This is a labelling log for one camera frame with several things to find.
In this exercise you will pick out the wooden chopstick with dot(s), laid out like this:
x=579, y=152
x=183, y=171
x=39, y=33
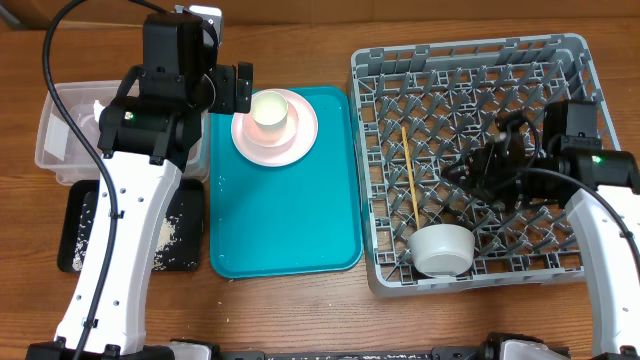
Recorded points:
x=410, y=172

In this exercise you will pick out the teal serving tray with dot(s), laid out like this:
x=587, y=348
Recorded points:
x=300, y=218

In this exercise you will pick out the grey dishwasher rack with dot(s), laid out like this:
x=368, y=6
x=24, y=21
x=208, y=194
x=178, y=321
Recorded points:
x=447, y=96

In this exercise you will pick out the white label sticker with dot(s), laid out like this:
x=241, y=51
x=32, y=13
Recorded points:
x=56, y=137

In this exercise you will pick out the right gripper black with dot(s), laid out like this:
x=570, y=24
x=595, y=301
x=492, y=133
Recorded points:
x=481, y=175

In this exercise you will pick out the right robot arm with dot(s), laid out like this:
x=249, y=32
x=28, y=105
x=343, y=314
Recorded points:
x=564, y=163

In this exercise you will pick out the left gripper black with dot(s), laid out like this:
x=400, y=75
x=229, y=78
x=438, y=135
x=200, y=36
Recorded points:
x=232, y=93

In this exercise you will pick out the crumpled white tissue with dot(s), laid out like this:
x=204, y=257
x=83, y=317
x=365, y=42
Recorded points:
x=97, y=110

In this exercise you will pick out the pale green cup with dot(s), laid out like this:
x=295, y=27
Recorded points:
x=269, y=109

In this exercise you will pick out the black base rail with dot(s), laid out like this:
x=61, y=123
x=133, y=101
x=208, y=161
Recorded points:
x=436, y=353

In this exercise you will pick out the rice grains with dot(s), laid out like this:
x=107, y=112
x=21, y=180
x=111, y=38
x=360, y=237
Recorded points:
x=166, y=239

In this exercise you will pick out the clear plastic bin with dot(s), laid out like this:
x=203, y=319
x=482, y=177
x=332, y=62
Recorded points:
x=78, y=98

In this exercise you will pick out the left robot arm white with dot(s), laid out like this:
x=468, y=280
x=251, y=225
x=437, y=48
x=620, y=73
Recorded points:
x=146, y=134

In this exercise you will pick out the white bowl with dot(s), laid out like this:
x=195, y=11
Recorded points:
x=442, y=250

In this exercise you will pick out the black tray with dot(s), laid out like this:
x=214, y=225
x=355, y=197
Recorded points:
x=186, y=211

